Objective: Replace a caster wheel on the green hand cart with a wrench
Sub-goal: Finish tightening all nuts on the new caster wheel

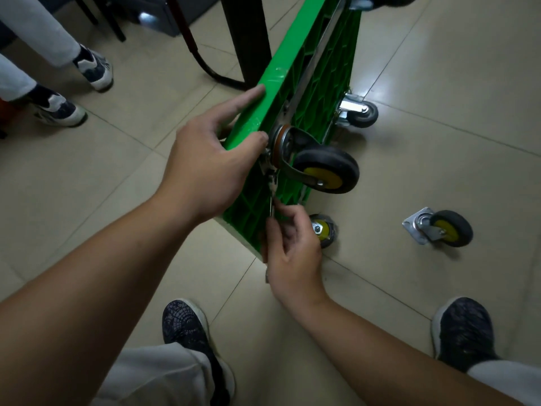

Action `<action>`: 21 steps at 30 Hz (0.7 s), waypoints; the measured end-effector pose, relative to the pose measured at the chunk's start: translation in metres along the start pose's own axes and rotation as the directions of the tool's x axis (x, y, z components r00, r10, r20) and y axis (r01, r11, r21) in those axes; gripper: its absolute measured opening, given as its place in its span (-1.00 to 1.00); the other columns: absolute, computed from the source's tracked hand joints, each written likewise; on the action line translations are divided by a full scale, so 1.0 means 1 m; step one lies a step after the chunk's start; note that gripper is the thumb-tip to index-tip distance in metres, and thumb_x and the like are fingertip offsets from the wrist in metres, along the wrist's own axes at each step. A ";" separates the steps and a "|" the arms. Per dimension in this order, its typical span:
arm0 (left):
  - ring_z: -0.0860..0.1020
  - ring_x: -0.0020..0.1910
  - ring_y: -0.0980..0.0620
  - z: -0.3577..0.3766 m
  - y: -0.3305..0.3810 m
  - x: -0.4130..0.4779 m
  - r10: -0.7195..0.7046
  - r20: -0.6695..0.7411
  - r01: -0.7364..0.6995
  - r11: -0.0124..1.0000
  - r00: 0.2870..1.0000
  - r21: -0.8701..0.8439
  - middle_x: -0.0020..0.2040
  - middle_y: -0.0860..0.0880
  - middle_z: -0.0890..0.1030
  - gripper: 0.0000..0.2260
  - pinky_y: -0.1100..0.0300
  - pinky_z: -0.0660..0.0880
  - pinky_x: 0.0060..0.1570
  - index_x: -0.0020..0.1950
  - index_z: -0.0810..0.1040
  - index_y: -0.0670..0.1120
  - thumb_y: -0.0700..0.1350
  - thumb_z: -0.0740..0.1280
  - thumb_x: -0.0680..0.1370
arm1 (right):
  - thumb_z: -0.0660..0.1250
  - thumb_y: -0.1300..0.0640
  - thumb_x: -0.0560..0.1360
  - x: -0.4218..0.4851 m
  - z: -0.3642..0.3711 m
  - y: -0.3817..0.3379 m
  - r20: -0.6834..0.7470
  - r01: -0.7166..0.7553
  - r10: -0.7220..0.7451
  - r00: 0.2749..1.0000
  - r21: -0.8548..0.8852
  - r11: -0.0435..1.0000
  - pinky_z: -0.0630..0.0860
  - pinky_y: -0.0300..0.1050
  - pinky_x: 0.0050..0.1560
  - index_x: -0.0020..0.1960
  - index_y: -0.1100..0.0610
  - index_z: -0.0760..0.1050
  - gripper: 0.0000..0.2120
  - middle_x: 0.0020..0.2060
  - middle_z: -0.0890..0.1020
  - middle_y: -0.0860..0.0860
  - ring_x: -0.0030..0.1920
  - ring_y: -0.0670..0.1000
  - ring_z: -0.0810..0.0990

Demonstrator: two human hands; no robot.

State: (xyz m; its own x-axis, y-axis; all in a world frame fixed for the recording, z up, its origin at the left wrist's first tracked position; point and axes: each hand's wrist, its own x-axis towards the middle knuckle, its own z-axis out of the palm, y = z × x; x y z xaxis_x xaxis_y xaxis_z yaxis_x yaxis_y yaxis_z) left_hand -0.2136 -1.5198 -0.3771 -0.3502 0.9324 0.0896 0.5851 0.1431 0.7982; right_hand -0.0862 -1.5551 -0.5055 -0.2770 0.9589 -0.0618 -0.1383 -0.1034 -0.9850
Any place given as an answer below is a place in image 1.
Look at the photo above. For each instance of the person's right hand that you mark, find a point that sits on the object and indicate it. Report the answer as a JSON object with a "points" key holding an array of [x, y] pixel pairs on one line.
{"points": [[293, 262]]}

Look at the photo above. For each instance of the person's left hand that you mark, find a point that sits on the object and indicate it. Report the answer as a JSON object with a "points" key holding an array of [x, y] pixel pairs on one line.
{"points": [[203, 173]]}

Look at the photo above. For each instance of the silver wrench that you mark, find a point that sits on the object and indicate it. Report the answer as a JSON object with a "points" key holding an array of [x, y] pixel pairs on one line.
{"points": [[271, 194]]}

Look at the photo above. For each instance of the green platform trolley deck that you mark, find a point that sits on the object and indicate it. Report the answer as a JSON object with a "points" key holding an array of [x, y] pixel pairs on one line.
{"points": [[321, 80]]}

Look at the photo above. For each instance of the person's right forearm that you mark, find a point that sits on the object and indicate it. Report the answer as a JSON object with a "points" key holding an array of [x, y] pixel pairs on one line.
{"points": [[401, 363]]}

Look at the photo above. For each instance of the person's left forearm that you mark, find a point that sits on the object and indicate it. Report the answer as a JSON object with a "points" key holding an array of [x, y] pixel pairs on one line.
{"points": [[72, 304]]}

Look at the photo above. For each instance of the person's dark shoe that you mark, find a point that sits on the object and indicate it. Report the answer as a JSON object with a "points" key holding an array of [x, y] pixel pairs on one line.
{"points": [[186, 323], [465, 334]]}

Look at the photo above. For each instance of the person's light trousers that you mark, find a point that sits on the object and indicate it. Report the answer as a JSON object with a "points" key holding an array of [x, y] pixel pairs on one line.
{"points": [[160, 374]]}

